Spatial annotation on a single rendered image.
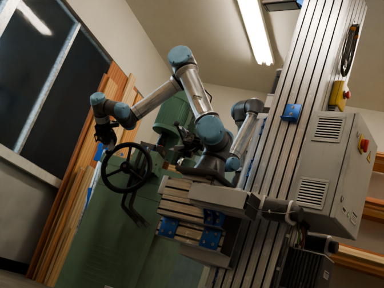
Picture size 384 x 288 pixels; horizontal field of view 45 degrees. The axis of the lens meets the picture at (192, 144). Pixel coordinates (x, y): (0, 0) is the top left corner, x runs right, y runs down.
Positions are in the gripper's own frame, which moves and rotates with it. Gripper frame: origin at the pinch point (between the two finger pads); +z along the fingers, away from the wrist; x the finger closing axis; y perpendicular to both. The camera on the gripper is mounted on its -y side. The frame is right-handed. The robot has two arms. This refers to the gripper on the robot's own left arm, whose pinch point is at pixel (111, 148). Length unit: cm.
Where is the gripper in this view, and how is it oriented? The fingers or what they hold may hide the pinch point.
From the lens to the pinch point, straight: 252.9
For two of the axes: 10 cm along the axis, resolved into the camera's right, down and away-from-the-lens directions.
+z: 0.6, 7.6, 6.4
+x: 9.1, 2.3, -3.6
